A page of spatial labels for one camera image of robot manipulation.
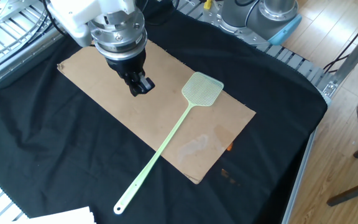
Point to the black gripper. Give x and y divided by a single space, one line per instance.
127 65

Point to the pale green plastic flyswatter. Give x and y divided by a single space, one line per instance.
202 90

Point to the brown cardboard sheet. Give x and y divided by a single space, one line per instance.
154 118

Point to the black table cloth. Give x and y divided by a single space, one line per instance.
57 140

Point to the small yellow clamp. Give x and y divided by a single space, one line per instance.
208 4

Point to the small orange scrap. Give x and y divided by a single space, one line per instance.
229 146

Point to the white paper stack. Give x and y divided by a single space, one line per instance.
67 216

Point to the aluminium frame beam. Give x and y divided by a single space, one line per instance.
11 67

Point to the grey metal frame post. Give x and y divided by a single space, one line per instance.
353 57

